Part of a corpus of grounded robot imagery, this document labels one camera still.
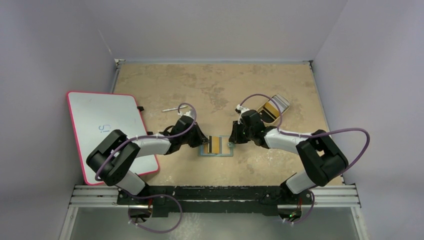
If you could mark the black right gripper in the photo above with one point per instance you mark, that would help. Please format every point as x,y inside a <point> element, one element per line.
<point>235,133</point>

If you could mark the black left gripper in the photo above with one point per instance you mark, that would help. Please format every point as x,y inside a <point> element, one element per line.
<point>200,138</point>

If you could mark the green leather card holder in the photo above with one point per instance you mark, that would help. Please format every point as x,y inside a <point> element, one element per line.
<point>202,151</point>

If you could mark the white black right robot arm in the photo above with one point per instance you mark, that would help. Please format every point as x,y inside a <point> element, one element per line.
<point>321,158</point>

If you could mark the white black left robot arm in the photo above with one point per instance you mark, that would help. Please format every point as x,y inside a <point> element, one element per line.
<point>112,158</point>

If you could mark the beige oval card tray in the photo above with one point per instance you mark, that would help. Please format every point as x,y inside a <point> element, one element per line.
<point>267,118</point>

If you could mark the stack of grey cards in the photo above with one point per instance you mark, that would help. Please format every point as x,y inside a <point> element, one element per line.
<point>276,106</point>

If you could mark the white marker pen green cap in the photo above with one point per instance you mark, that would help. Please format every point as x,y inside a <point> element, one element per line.
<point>173,109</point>

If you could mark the pink framed whiteboard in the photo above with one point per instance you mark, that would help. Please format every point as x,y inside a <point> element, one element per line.
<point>95,115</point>

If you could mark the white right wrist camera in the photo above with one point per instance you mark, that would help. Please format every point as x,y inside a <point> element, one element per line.
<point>241,109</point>

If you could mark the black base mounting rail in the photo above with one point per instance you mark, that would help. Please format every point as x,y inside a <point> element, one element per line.
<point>267,200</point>

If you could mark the aluminium extrusion frame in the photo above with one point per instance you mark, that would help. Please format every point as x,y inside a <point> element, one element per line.
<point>101,196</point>

